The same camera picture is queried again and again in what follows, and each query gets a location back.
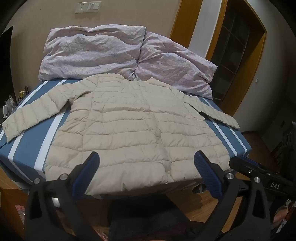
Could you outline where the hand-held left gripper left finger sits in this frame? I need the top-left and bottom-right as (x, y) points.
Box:
(25, 151), (100, 241)

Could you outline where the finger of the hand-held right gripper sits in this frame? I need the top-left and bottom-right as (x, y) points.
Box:
(228, 156), (269, 180)

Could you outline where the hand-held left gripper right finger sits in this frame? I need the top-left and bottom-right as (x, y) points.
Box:
(194, 150), (271, 241)

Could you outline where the beige quilted down jacket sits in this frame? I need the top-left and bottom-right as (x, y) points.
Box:
(2, 74), (241, 196)

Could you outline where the pink object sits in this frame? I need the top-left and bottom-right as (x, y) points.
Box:
(14, 204), (27, 232)
(273, 199), (293, 232)

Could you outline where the dark cabinet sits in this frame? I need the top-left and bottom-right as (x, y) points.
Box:
(262, 120), (296, 168)

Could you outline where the blue white striped bed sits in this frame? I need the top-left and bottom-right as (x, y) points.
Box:
(0, 77), (253, 202)

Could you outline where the yellow toy figure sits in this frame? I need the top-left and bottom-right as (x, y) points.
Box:
(18, 86), (30, 100)

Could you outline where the lilac crumpled duvet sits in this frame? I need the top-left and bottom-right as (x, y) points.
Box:
(38, 24), (218, 100)

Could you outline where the dark glass door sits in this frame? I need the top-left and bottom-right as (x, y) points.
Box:
(212, 8), (252, 100)

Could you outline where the wooden door frame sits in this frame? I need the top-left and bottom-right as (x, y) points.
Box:
(169, 0), (203, 50)
(205, 0), (267, 117)

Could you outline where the white wall socket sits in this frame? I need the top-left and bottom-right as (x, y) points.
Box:
(75, 2), (89, 14)

